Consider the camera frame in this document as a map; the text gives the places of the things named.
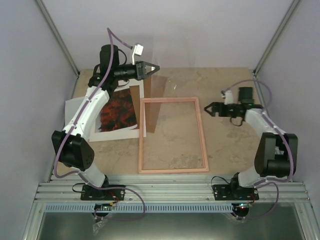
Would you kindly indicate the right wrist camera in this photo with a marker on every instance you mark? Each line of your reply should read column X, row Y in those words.
column 228, row 97

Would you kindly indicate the white mat board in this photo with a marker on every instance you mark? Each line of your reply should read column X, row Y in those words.
column 137, row 92

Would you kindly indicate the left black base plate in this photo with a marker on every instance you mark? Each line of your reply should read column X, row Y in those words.
column 89, row 193

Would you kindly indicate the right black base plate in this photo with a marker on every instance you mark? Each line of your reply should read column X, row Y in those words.
column 226, row 192

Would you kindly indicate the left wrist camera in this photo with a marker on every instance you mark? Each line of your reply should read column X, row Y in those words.
column 136, row 50

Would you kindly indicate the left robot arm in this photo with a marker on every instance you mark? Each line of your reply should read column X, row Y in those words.
column 73, row 154

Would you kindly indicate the aluminium rail base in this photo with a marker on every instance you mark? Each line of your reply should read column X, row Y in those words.
column 170, row 188

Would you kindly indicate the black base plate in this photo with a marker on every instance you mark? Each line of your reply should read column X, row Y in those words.
column 226, row 192
column 89, row 193

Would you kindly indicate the white paper sheet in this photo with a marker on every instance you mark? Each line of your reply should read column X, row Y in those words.
column 71, row 107

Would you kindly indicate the clear acrylic sheet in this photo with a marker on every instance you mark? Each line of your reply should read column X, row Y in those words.
column 172, row 55

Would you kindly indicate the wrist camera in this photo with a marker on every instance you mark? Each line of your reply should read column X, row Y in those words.
column 136, row 50
column 228, row 97

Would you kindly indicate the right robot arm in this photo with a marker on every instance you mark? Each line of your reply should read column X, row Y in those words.
column 276, row 156

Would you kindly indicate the blue grey cable duct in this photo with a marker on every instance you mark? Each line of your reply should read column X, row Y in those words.
column 139, row 208

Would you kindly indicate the pink picture frame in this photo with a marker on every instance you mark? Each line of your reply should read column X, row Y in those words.
column 142, row 119

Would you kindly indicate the right corner aluminium post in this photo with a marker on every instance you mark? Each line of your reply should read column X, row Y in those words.
column 277, row 34

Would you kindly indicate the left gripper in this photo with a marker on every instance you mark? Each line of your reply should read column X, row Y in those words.
column 140, row 69

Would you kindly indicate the red black photo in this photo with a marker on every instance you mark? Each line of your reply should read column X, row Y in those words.
column 118, row 113

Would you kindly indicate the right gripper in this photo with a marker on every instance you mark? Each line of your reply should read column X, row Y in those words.
column 215, row 109

